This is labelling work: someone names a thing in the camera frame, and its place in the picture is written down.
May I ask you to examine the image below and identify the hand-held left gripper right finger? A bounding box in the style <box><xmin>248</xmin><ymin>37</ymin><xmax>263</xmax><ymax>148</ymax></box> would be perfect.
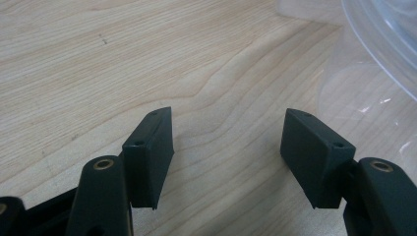
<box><xmin>279</xmin><ymin>107</ymin><xmax>417</xmax><ymax>236</ymax></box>

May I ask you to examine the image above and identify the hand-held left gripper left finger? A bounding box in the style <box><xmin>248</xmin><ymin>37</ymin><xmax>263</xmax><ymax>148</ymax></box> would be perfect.
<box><xmin>65</xmin><ymin>106</ymin><xmax>175</xmax><ymax>236</ymax></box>

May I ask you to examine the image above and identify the clear plastic bowl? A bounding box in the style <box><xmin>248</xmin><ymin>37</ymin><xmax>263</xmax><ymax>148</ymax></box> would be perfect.
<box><xmin>274</xmin><ymin>0</ymin><xmax>417</xmax><ymax>175</ymax></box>

